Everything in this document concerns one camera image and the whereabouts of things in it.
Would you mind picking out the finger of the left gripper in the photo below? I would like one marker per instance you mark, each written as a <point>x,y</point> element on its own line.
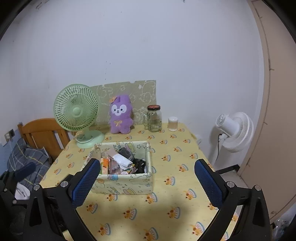
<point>25,171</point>

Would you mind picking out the dark grey sock bundle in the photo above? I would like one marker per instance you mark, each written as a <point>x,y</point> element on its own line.
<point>126,153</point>

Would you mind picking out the cotton swab container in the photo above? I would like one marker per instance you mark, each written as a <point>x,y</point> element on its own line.
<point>172,123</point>

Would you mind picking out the green cartoon board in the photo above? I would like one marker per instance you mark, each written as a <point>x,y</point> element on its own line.
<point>141,93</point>

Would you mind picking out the wooden bed headboard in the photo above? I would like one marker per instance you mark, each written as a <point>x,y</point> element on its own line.
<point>45,133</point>

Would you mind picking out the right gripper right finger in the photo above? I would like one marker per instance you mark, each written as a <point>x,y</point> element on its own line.
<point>225,196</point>

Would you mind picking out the pink paper packet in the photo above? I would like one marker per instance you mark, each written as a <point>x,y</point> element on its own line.
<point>111,153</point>

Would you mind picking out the patterned fabric storage box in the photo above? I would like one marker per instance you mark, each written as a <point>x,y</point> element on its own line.
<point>129,180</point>

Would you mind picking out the yellow cartoon tablecloth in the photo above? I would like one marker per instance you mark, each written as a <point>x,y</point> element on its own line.
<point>176,209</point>

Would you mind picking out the white standing fan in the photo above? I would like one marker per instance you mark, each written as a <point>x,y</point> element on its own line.
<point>236,132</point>

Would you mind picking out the green desk fan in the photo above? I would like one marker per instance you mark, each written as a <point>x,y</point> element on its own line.
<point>75,109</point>

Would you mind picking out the wall power socket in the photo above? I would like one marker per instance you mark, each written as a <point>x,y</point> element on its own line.
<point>9,135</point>

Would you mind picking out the black plastic bag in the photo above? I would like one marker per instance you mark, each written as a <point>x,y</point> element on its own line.
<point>139,166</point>

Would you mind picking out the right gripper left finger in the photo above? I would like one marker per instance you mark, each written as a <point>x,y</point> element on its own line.
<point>64,199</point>

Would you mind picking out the purple plush bunny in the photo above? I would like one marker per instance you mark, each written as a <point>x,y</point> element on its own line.
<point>121,115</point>

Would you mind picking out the white cloth on bed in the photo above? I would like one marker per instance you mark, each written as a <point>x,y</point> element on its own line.
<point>22,193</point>

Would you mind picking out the beige white cloth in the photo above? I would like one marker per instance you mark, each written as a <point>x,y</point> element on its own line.
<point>122,161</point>

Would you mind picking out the clear pack of pens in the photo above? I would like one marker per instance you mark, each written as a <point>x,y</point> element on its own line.
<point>115,169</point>

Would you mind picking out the glass jar with lid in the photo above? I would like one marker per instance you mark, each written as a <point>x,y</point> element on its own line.
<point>153,118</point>

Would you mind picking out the grey plaid blanket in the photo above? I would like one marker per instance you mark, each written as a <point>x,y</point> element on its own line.
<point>23,154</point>

